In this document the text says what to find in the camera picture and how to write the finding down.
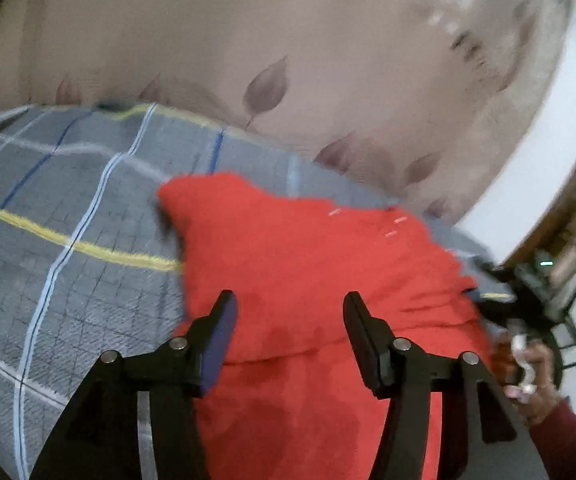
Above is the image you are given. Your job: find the person's right hand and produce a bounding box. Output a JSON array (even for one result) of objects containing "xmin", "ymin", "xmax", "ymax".
[{"xmin": 498, "ymin": 332, "xmax": 567, "ymax": 424}]

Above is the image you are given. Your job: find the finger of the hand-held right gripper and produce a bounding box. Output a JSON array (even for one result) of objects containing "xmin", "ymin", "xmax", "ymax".
[{"xmin": 470, "ymin": 259, "xmax": 518, "ymax": 311}]

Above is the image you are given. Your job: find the brown wooden frame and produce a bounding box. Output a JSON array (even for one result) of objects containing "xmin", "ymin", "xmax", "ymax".
[{"xmin": 505, "ymin": 105, "xmax": 576, "ymax": 281}]

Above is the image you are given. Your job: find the red knit sweater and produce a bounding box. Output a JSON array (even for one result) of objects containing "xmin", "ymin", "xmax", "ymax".
[{"xmin": 158, "ymin": 172, "xmax": 499, "ymax": 480}]

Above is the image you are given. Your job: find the grey plaid blanket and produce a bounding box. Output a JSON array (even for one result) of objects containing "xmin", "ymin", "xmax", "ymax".
[{"xmin": 0, "ymin": 102, "xmax": 518, "ymax": 480}]

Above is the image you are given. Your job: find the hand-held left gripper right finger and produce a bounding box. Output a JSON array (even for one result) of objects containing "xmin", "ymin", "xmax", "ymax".
[{"xmin": 343, "ymin": 291, "xmax": 551, "ymax": 480}]

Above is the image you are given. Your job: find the person's right forearm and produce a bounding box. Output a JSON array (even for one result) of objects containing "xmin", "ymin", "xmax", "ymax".
[{"xmin": 526, "ymin": 399, "xmax": 576, "ymax": 480}]

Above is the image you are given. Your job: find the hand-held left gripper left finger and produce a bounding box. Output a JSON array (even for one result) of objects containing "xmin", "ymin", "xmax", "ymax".
[{"xmin": 28, "ymin": 289, "xmax": 239, "ymax": 480}]

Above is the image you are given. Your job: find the beige leaf-print curtain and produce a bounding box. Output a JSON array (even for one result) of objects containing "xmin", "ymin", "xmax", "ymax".
[{"xmin": 0, "ymin": 0, "xmax": 576, "ymax": 226}]

